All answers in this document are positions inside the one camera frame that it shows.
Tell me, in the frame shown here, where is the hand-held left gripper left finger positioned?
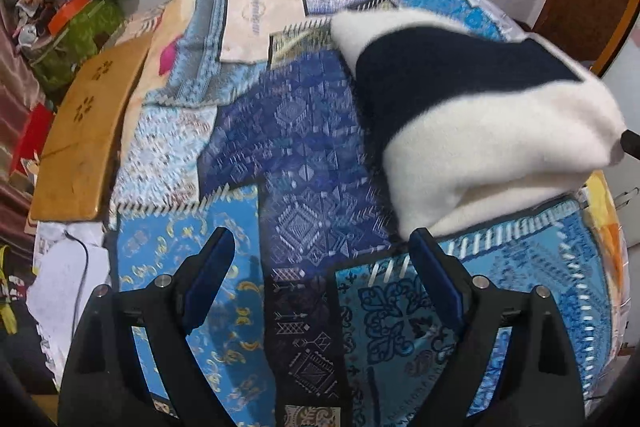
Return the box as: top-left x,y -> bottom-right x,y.
57,227 -> 237,427

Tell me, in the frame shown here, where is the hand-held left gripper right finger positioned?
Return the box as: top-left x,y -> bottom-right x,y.
407,227 -> 587,427

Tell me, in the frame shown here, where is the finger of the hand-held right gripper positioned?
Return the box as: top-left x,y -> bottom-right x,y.
619,130 -> 640,159

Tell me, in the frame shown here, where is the white and black fleece sweater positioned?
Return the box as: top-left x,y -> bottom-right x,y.
330,10 -> 628,240

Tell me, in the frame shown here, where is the orange yellow cloth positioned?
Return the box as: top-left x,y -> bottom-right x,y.
582,170 -> 628,273

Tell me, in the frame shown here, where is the white paper pile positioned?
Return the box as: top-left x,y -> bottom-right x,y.
27,219 -> 111,388

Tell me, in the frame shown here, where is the blue patchwork blanket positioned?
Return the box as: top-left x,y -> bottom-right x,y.
107,0 -> 626,427

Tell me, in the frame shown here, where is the wooden board with flower cutouts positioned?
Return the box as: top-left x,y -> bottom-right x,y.
30,34 -> 156,223

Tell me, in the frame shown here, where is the red box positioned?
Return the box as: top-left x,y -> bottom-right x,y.
10,103 -> 56,173

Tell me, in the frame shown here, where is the green patterned cloth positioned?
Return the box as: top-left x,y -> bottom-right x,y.
30,0 -> 126,90

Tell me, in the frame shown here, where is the orange box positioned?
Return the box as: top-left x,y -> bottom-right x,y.
48,0 -> 93,35

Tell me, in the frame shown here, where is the black cable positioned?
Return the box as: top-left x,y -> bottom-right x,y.
64,231 -> 90,325

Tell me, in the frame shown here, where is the yellow strap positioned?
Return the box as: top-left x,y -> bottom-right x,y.
0,244 -> 18,335

